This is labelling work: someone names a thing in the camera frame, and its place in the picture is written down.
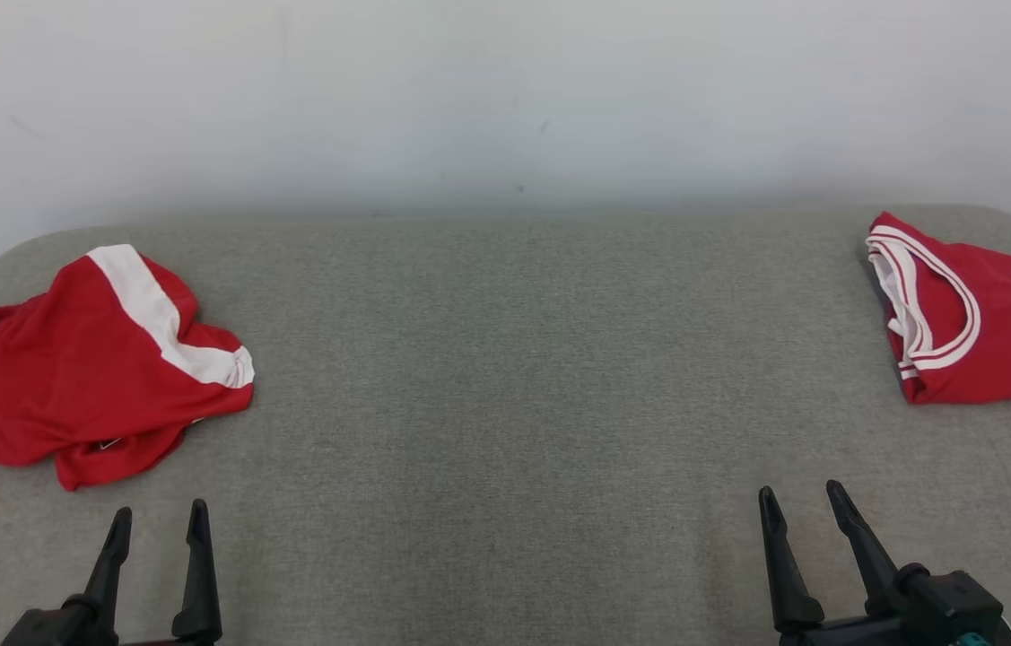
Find red Bulls basketball jersey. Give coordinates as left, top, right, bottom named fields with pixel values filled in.
left=865, top=210, right=1011, bottom=406

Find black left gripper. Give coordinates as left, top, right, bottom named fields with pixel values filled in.
left=83, top=499, right=224, bottom=646

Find red white-striped basketball shorts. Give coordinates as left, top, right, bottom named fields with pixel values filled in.
left=0, top=243, right=256, bottom=493

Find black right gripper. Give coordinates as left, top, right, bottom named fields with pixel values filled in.
left=757, top=479, right=915, bottom=646

